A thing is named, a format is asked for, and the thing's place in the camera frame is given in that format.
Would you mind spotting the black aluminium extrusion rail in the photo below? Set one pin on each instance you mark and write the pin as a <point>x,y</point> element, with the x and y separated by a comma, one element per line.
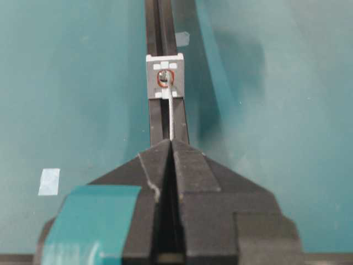
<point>160,39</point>

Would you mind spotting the teal tape on finger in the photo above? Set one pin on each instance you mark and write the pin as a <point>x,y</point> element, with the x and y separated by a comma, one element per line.
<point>92,226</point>

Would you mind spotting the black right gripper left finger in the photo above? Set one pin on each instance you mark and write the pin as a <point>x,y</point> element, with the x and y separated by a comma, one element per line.
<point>147,170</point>

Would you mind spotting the white tape mark on table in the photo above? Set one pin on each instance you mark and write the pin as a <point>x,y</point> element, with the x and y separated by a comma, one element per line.
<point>49,182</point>

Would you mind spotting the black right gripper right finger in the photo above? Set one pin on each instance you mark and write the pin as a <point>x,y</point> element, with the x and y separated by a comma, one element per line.
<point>228,219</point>

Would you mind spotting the white tape mark near rail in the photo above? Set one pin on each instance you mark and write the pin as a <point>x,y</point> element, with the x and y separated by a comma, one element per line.
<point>182,39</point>

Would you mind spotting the grey bracket with hole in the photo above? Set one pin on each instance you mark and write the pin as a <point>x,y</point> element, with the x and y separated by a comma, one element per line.
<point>164,71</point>

